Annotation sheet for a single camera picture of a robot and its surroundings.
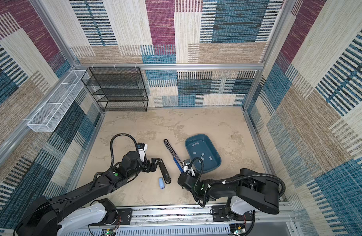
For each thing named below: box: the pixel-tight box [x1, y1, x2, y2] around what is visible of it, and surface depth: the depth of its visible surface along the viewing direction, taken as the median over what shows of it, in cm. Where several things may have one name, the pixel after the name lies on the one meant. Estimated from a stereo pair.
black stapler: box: [158, 158, 172, 184], surface depth 85 cm
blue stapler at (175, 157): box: [163, 138, 185, 173], surface depth 94 cm
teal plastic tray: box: [184, 133, 222, 175], surface depth 97 cm
